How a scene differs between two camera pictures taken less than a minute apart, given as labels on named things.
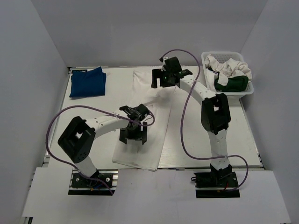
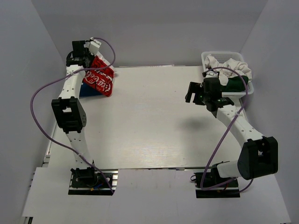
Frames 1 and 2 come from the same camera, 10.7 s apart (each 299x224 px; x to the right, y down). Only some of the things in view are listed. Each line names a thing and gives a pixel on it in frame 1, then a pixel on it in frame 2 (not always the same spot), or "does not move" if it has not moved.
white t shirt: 224,70 does not move
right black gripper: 158,73 -> 194,87
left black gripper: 140,134 -> 92,56
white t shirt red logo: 158,99 -> 101,80
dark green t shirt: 235,84 does not move
